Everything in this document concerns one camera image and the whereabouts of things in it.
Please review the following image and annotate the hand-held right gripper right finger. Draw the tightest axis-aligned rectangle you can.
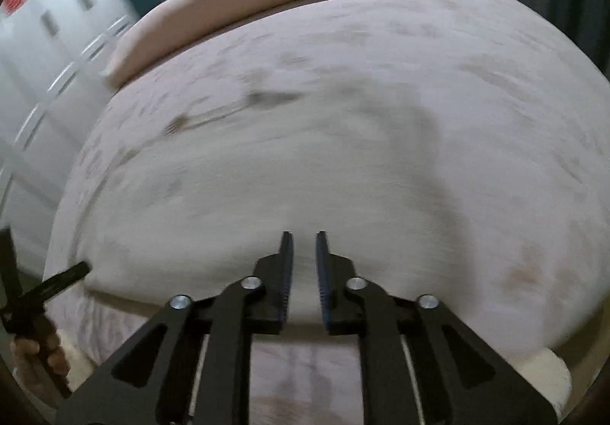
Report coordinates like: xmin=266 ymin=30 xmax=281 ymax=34
xmin=315 ymin=231 xmax=559 ymax=425

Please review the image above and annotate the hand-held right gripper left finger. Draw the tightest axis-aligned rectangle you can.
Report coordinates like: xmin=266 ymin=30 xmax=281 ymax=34
xmin=56 ymin=231 xmax=295 ymax=425

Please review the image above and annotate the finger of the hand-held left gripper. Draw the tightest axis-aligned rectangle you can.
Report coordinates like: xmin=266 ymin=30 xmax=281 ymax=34
xmin=12 ymin=261 xmax=91 ymax=316

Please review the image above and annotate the person's left hand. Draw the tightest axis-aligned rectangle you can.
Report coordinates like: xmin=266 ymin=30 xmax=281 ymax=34
xmin=10 ymin=330 xmax=73 ymax=390

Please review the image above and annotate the floral pink plush bed blanket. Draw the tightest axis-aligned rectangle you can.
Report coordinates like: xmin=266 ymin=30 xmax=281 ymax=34
xmin=43 ymin=0 xmax=610 ymax=425

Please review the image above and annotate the white panelled wardrobe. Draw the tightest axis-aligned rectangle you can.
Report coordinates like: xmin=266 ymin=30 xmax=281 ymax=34
xmin=0 ymin=0 xmax=139 ymax=264

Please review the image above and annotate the fluffy cream rug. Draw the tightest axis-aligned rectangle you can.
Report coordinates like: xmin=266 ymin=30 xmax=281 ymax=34
xmin=519 ymin=346 xmax=573 ymax=416

